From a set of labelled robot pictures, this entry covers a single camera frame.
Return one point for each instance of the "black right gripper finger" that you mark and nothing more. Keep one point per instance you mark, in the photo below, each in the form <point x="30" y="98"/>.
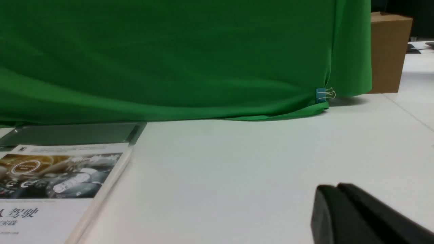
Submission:
<point x="347" y="214"/>

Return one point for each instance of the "blue binder clip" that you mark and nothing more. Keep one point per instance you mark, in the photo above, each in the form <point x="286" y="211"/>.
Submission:
<point x="323" y="94"/>

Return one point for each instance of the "brown cardboard box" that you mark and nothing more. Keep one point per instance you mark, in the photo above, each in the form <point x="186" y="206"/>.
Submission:
<point x="389" y="40"/>

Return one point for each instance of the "white autonomous driving book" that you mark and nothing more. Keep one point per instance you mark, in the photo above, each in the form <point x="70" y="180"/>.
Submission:
<point x="51" y="194"/>

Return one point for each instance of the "green backdrop cloth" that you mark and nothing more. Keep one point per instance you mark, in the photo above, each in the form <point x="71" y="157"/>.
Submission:
<point x="91" y="61"/>

